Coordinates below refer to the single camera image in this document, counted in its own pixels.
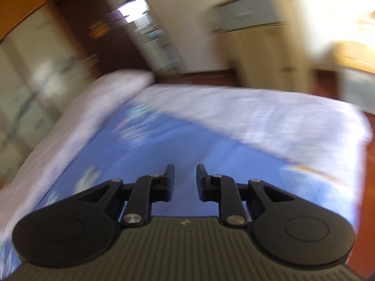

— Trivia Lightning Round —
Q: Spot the dark wooden door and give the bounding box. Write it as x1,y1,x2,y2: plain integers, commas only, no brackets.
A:
54,0,148,78

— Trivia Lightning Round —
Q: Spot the white quilt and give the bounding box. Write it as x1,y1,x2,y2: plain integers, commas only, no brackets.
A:
0,70,372,240

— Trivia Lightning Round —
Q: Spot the glass door wardrobe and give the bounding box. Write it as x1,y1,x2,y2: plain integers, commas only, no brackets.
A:
0,4,101,164

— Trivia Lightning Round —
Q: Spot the blue printed bed sheet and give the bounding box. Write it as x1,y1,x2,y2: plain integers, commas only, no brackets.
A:
0,101,362,267

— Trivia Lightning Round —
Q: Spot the wooden desk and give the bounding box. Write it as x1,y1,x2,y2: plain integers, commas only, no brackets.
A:
332,39,375,113

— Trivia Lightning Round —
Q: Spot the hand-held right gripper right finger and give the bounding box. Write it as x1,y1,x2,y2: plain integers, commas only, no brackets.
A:
196,163,295,227

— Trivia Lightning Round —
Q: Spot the light wooden cabinet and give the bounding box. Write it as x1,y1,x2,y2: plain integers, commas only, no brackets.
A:
202,0,312,92

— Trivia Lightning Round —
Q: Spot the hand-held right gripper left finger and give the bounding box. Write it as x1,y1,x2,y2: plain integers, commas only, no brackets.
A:
75,164,176,228

